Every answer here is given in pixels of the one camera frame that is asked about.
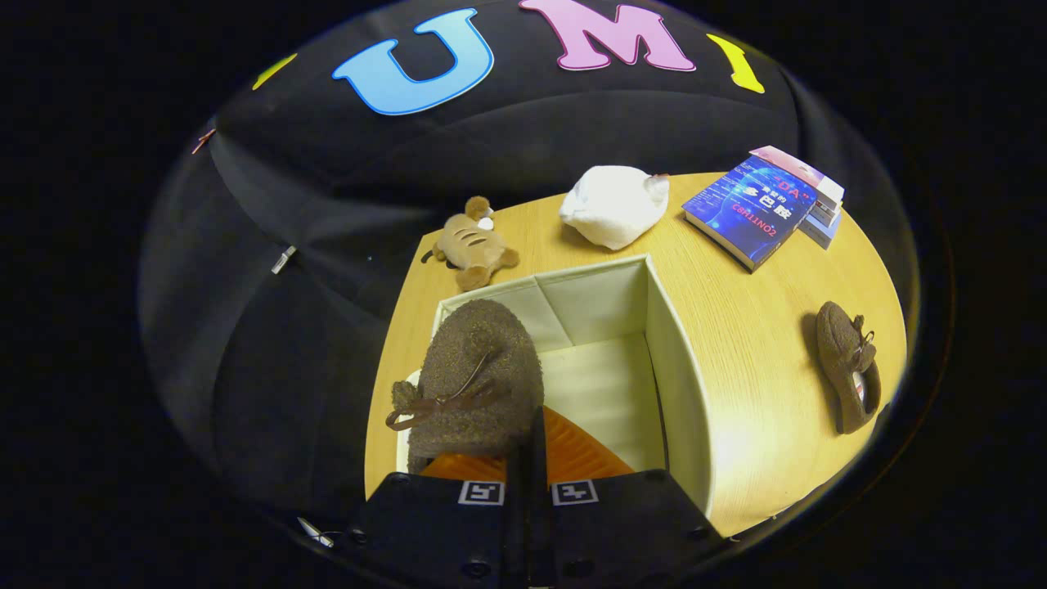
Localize brown fuzzy shoe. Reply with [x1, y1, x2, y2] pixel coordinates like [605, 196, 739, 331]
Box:
[384, 299, 546, 475]
[815, 300, 883, 435]

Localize fabric storage box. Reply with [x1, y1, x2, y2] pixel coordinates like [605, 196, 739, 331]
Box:
[395, 254, 714, 518]

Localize black backdrop cloth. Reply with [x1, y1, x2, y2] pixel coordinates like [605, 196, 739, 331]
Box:
[137, 0, 917, 524]

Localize brown striped plush toy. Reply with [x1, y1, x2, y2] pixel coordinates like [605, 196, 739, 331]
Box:
[421, 195, 521, 293]

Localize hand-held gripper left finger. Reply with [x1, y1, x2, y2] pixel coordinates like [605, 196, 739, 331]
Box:
[350, 446, 531, 589]

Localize white plush toy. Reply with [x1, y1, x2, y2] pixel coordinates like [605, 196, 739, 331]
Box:
[559, 164, 671, 251]

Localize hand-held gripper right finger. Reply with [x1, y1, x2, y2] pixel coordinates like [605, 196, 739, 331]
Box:
[526, 407, 725, 589]

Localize pink and white book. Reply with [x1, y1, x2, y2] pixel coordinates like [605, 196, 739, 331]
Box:
[748, 145, 846, 209]

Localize blue book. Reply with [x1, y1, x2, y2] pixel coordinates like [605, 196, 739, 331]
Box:
[681, 157, 819, 273]

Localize grey-blue book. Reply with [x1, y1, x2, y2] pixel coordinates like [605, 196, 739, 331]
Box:
[798, 200, 843, 250]

